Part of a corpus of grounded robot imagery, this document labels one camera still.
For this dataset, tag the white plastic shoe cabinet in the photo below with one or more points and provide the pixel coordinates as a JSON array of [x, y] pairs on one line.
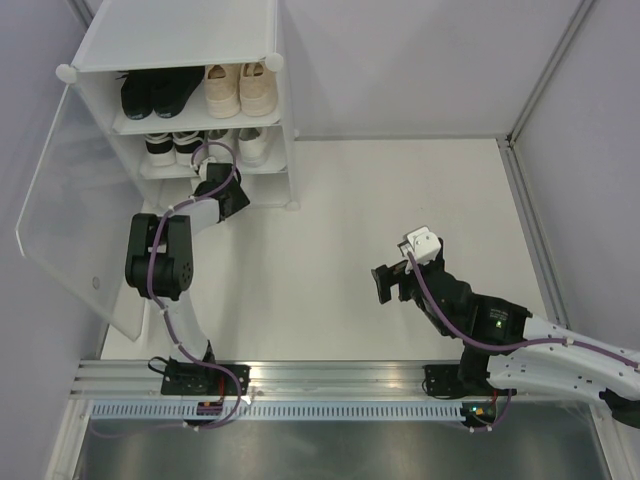
[[143, 35]]

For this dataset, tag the aluminium corner frame post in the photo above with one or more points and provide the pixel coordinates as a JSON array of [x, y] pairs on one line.
[[575, 25]]

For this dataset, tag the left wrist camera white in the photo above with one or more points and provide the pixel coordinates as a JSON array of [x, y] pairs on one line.
[[202, 167]]

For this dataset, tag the black white patterned sneaker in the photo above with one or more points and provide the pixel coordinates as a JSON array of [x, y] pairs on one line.
[[185, 144]]

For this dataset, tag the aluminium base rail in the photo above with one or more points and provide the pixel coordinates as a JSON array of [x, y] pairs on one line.
[[279, 381]]

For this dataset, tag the white slotted cable duct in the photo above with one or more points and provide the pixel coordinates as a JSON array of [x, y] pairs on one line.
[[444, 411]]

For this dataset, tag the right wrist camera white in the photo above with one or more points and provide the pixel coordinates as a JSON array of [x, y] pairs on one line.
[[422, 244]]

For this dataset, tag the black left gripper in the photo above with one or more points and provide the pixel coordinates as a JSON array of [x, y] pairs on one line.
[[220, 173]]

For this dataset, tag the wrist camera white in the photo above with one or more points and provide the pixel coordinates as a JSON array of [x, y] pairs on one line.
[[202, 167], [422, 244]]

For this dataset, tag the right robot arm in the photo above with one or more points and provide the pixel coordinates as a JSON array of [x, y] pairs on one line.
[[508, 350]]

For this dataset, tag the black canvas sneaker front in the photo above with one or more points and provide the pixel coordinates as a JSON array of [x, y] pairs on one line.
[[171, 89]]

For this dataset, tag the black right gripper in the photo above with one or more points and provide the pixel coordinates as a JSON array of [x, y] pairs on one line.
[[405, 285]]

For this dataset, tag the beige lace sneaker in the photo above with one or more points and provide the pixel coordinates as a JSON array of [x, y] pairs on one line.
[[221, 86], [257, 89]]

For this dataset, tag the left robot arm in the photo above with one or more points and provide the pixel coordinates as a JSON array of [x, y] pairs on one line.
[[160, 262]]

